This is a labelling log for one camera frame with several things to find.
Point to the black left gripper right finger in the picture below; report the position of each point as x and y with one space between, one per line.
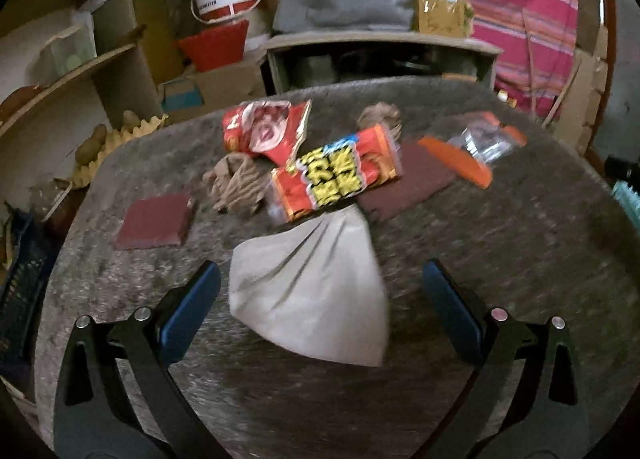
524 397

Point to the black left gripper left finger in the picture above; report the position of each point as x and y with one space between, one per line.
93 417

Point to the white face mask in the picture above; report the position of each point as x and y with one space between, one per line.
315 290

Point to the clear orange plastic wrapper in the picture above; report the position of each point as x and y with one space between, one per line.
469 143

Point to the blue plastic crate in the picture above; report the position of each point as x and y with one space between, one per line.
34 249

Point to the left maroon scouring pad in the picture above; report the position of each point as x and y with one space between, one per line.
155 222

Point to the maroon scouring pad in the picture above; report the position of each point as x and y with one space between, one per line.
155 222
424 176

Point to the yellow egg carton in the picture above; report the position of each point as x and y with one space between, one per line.
82 176

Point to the brown potato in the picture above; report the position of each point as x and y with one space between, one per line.
89 150

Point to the right maroon scouring pad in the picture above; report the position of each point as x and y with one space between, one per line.
424 176

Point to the red yellow snack packet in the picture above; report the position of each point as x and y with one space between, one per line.
332 173

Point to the red snack bag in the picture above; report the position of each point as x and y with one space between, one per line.
273 129

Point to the cardboard box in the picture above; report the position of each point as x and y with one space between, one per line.
195 95

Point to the small brown crumpled paper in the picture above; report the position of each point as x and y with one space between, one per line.
381 113

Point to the wooden shelf rack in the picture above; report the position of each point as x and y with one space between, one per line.
45 124

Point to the clear plastic container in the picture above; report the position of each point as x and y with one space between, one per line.
61 54

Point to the red plastic basket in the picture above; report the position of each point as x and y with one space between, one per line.
216 47

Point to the grey low shelf unit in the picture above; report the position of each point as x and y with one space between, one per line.
320 58

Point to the yellow woven basket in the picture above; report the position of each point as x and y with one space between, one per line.
446 18

